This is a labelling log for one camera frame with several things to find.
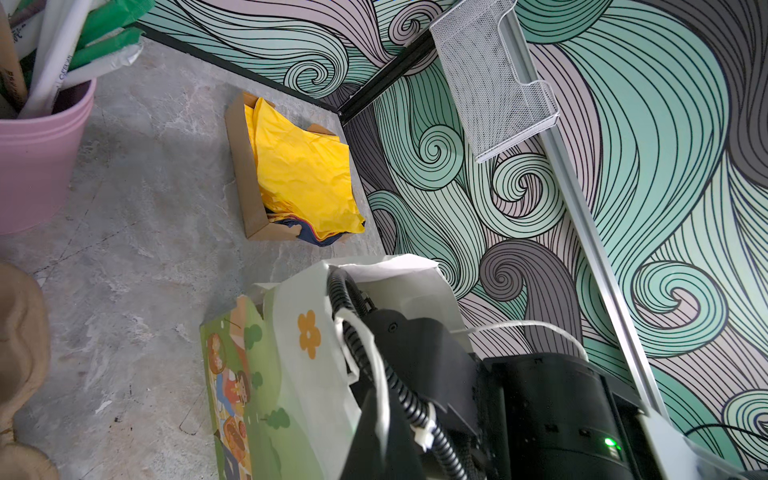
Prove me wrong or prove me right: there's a clear acrylic wall holder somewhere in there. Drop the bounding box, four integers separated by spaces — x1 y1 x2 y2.
430 0 560 163

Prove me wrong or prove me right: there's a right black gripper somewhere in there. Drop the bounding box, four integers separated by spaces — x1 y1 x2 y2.
362 309 480 479

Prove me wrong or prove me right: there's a white paper takeout bag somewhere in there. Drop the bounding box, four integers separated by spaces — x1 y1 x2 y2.
201 255 506 479

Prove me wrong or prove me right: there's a brown cardboard napkin tray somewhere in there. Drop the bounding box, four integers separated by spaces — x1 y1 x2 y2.
225 92 350 247

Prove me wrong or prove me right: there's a brown pulp cup carrier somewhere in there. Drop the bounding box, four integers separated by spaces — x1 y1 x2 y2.
1 263 59 479

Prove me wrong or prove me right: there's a yellow napkin stack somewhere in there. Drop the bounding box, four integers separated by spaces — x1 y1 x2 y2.
242 97 366 247

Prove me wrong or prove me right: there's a pink cup holder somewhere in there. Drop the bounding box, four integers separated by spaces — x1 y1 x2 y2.
1 80 97 235

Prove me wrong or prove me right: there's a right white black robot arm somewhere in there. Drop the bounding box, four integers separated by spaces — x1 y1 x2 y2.
327 267 766 479

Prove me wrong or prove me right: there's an aluminium rail right wall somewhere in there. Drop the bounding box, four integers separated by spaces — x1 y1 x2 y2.
498 6 669 418

